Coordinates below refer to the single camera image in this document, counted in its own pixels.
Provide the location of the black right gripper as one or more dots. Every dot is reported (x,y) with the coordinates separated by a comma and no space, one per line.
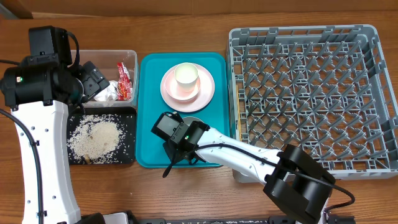
(169,153)

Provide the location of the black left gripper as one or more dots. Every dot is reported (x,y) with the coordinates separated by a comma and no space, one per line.
(93,79)

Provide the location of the white tissue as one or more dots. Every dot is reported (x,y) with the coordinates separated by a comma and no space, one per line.
(110,93)

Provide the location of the red snack wrapper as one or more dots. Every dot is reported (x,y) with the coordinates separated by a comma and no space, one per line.
(124,90)

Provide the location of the grey bowl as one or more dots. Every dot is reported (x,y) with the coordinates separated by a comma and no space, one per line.
(188,120)

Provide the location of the white rice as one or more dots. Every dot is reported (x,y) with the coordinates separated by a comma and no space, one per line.
(94,138)

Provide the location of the white cup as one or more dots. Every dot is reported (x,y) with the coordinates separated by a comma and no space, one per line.
(186,75)

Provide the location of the wooden chopstick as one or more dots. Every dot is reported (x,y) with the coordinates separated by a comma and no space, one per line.
(238,114)

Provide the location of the small pink plate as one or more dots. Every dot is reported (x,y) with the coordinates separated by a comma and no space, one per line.
(177,92)

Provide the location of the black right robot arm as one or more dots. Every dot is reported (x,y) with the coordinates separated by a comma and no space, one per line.
(293,180)

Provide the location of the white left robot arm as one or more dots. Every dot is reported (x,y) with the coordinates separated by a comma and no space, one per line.
(39,95)

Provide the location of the grey dishwasher rack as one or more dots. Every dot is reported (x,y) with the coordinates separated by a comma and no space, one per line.
(325,89)

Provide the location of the clear plastic bin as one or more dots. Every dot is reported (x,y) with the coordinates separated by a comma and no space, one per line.
(106,61)

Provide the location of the black tray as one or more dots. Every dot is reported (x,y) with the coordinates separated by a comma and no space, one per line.
(130,155)

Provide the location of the teal plastic tray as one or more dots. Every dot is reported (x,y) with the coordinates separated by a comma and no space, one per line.
(149,150)

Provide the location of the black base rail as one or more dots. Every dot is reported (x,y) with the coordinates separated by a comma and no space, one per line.
(275,219)

